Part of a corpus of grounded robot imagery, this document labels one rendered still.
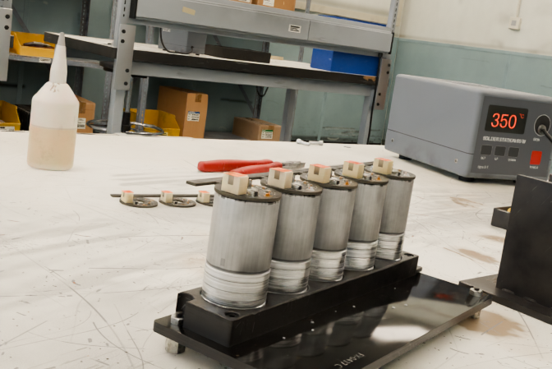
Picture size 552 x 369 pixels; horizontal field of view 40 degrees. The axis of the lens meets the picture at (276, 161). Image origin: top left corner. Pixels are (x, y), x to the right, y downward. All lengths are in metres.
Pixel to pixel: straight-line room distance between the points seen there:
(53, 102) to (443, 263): 0.29
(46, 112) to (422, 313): 0.33
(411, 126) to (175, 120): 4.13
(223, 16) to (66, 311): 2.69
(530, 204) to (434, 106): 0.43
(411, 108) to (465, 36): 5.29
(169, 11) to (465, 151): 2.16
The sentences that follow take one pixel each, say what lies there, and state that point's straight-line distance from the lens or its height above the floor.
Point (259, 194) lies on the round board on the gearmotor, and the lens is 0.28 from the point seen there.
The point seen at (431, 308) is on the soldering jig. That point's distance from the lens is 0.35.
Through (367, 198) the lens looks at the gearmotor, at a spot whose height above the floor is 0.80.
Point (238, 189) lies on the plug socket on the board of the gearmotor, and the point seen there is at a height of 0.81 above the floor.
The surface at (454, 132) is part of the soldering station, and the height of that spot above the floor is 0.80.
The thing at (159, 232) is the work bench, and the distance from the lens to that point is 0.44.
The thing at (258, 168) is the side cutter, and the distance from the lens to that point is 0.64.
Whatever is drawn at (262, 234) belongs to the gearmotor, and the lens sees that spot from 0.27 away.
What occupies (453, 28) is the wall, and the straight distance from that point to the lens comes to 6.24.
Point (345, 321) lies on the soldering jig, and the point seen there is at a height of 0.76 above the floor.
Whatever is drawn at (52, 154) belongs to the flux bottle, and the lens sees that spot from 0.58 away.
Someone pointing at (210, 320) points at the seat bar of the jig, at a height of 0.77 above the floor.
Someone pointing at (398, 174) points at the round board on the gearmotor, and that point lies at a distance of 0.37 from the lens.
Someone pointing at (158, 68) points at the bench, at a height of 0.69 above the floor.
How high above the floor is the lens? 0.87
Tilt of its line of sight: 9 degrees down
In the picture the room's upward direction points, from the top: 8 degrees clockwise
